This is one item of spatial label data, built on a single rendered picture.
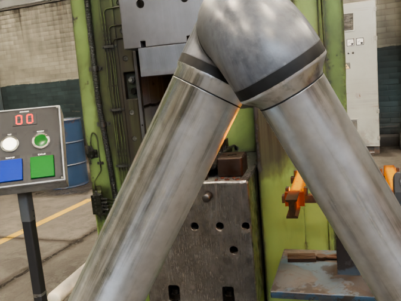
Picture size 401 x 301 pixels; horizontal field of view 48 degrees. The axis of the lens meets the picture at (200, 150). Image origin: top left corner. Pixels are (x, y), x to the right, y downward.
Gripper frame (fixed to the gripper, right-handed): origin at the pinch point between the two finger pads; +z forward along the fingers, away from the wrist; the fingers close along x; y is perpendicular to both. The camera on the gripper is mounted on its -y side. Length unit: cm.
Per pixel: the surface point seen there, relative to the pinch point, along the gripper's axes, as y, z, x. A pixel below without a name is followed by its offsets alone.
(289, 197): -2.0, -5.3, -23.6
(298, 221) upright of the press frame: 23, 52, -30
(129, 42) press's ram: -45, 33, -79
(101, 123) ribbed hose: -17, 43, -100
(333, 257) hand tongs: 25.2, 26.7, -16.5
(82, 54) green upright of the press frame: -44, 45, -105
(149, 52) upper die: -41, 34, -73
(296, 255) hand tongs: 25.1, 26.3, -27.4
